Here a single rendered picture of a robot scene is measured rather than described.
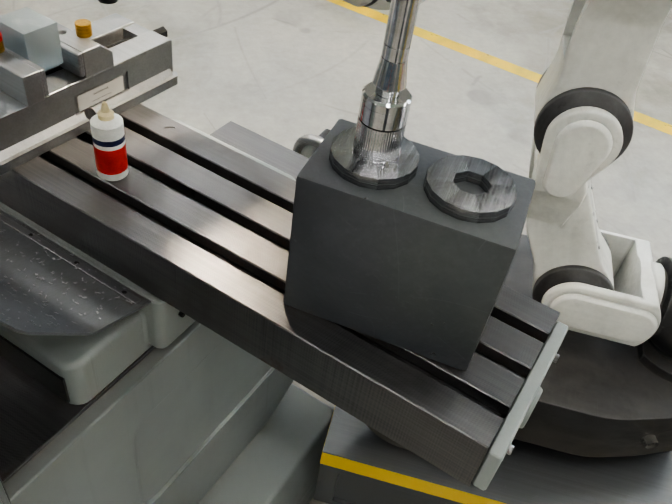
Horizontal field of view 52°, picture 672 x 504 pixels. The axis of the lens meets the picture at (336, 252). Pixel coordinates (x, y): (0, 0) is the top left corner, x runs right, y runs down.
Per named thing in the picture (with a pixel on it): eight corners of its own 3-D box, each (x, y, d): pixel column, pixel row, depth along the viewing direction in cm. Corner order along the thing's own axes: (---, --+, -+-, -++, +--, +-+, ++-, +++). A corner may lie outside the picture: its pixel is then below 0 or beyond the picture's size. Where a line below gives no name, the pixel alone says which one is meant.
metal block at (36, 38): (34, 47, 97) (26, 6, 93) (63, 63, 95) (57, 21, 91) (2, 60, 94) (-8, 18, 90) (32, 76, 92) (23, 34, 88)
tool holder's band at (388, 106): (374, 82, 67) (375, 73, 67) (418, 99, 66) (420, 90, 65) (352, 103, 64) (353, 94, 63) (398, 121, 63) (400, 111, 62)
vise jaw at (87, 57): (55, 35, 103) (51, 9, 101) (114, 65, 99) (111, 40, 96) (21, 48, 99) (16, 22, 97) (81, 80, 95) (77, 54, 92)
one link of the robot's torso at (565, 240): (607, 269, 142) (628, 49, 112) (613, 342, 127) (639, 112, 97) (528, 267, 146) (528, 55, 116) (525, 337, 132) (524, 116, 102)
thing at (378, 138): (365, 132, 71) (374, 82, 67) (406, 149, 70) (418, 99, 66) (344, 154, 68) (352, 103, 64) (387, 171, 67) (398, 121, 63)
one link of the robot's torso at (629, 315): (632, 283, 142) (661, 235, 133) (641, 357, 128) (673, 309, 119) (533, 258, 144) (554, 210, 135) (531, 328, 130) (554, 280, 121)
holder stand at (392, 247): (321, 241, 88) (340, 105, 74) (488, 300, 84) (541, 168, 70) (282, 304, 80) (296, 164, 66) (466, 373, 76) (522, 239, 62)
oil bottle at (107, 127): (113, 160, 95) (104, 89, 87) (135, 171, 94) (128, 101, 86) (90, 173, 92) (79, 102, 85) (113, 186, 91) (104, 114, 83)
